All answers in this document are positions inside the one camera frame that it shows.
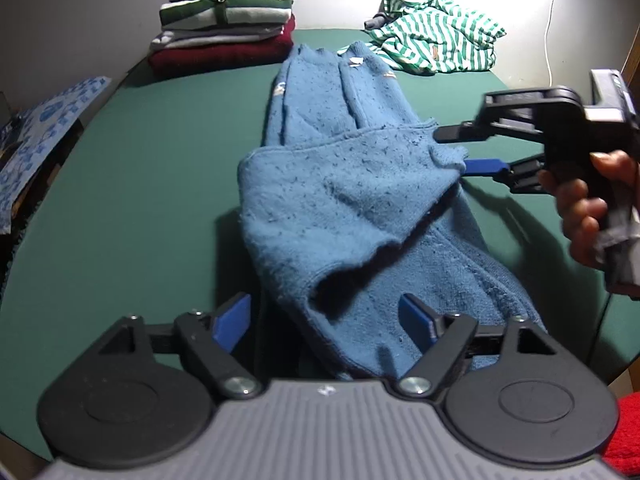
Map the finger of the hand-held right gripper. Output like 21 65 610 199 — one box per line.
463 155 549 196
433 121 546 144

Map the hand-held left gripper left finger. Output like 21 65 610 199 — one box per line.
96 291 263 402

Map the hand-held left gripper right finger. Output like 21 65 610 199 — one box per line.
397 293 564 396

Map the blue knit sweater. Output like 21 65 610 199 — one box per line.
237 42 549 382

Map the person's right hand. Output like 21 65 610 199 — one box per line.
537 149 638 271

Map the wooden furniture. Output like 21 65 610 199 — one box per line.
620 25 640 79

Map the green white striped shirt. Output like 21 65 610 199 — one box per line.
337 0 509 77

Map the green mat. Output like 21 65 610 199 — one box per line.
0 27 640 461

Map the person's red sweater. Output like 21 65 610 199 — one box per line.
600 392 640 477

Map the dark red folded sweater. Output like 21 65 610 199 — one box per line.
148 15 297 79

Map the green grey striped folded sweater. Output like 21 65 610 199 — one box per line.
160 0 301 30

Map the light grey folded garment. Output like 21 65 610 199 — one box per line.
150 17 289 52

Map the blue patterned cloth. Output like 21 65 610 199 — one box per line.
0 76 114 236

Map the white power cable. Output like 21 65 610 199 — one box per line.
544 0 564 86

